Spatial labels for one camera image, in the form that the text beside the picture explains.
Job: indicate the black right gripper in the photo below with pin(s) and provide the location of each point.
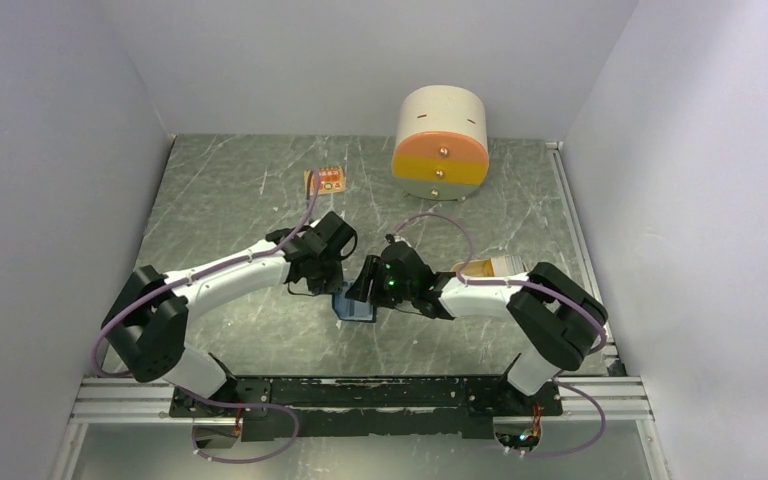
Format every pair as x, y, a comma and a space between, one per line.
373, 269

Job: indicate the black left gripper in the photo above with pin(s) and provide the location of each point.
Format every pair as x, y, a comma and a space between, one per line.
332, 286

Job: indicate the blue card holder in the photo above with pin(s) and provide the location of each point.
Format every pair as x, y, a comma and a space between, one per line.
348, 310

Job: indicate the stack of credit cards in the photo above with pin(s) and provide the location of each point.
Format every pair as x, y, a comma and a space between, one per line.
507, 265

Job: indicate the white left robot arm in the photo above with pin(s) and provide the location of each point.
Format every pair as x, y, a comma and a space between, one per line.
148, 322

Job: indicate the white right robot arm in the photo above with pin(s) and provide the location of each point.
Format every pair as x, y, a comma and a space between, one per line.
562, 322

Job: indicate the orange patterned card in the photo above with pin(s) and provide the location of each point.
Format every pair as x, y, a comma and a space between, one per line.
332, 180

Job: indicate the beige card tray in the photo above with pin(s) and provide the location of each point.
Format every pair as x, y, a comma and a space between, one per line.
474, 268

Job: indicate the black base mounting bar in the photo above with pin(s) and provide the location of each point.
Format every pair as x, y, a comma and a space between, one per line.
276, 407

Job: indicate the round pastel drawer cabinet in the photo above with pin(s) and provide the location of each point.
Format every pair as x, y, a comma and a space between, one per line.
441, 146

